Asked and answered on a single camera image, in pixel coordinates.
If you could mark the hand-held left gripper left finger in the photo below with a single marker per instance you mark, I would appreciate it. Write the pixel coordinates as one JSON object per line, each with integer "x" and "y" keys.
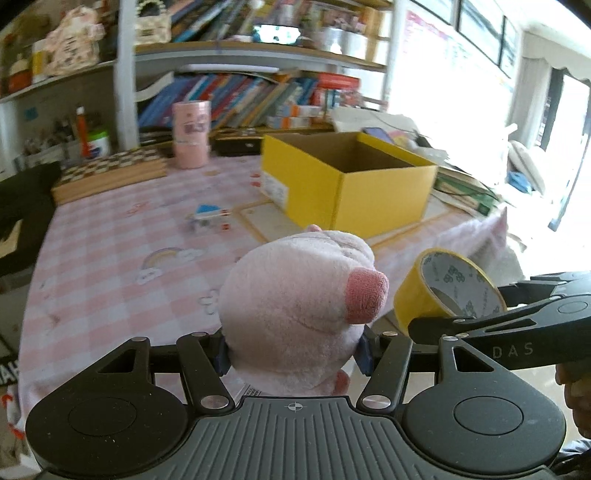
{"x": 223, "y": 357}

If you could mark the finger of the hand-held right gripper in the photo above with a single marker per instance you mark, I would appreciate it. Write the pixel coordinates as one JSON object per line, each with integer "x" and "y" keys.
{"x": 545, "y": 286}
{"x": 461, "y": 327}

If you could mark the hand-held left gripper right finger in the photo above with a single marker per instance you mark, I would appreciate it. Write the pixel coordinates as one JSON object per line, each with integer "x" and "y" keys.
{"x": 365, "y": 355}

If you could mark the yellow tape roll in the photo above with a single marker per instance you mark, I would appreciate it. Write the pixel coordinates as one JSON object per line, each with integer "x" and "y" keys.
{"x": 411, "y": 295}

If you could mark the pink plush pig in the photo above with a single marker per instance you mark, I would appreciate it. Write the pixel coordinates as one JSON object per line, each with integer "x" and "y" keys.
{"x": 286, "y": 314}

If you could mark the yellow cardboard box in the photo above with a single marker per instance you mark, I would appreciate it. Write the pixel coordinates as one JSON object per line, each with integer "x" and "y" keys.
{"x": 383, "y": 198}

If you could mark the person's right hand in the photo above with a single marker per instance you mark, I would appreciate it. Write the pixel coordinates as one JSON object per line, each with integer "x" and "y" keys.
{"x": 577, "y": 397}

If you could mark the blue cloth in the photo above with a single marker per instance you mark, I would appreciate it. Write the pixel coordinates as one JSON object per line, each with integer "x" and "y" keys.
{"x": 519, "y": 181}

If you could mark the green book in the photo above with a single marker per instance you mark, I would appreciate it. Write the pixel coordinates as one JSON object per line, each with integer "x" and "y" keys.
{"x": 471, "y": 194}

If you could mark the white pillow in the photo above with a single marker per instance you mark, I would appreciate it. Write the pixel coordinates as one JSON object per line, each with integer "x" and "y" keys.
{"x": 526, "y": 164}

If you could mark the pink checked tablecloth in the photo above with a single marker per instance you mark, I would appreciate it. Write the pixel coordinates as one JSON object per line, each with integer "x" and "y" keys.
{"x": 115, "y": 277}

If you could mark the small toy house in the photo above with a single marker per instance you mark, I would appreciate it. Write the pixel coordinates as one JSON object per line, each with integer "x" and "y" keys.
{"x": 207, "y": 216}

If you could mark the pile of papers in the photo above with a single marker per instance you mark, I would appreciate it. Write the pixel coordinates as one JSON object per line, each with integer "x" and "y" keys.
{"x": 415, "y": 134}

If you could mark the black smartphone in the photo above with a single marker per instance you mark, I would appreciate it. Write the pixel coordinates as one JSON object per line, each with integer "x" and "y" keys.
{"x": 378, "y": 134}

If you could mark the wooden chessboard box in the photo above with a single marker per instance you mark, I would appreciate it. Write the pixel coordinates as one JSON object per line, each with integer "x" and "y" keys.
{"x": 111, "y": 173}

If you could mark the pink cylindrical tumbler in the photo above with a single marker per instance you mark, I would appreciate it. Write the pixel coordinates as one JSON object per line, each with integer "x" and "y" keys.
{"x": 191, "y": 138}

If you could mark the framed picture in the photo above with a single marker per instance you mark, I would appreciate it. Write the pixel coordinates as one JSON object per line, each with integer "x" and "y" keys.
{"x": 480, "y": 27}
{"x": 509, "y": 46}

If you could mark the orange white small box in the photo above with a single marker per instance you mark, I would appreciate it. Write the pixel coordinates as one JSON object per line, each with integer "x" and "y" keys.
{"x": 300, "y": 110}
{"x": 293, "y": 122}

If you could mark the black chair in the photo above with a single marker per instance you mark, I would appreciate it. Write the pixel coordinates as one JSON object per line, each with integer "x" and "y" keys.
{"x": 25, "y": 212}

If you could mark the white jar green lid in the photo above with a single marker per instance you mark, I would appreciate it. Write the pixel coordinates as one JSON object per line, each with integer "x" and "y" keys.
{"x": 99, "y": 145}

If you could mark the row of colourful books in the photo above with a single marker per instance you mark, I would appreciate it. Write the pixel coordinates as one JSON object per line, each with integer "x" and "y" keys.
{"x": 231, "y": 99}

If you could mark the orange glue bottle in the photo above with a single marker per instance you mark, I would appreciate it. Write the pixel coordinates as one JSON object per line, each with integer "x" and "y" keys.
{"x": 82, "y": 134}

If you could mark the red box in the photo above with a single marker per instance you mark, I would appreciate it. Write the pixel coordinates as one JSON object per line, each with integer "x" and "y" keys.
{"x": 339, "y": 81}

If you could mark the white pen holder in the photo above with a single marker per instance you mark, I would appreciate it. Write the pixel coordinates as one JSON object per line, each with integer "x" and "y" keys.
{"x": 333, "y": 40}
{"x": 356, "y": 44}

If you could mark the white bookshelf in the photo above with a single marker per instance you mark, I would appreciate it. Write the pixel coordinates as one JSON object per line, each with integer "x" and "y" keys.
{"x": 127, "y": 69}

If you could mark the phone with lit screen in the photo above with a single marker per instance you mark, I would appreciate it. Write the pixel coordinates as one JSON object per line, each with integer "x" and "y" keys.
{"x": 276, "y": 33}

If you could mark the row of leaning books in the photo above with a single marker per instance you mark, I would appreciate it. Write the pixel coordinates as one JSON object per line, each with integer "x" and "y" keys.
{"x": 212, "y": 18}

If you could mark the white quilted pearl handbag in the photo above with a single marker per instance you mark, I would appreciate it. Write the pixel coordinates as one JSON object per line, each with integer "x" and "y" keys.
{"x": 152, "y": 25}

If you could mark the pink floral bag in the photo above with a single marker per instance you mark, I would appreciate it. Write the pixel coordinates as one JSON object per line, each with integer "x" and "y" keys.
{"x": 74, "y": 44}

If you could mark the pink wall poster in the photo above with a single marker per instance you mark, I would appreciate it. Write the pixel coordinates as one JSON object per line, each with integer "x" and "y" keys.
{"x": 429, "y": 50}

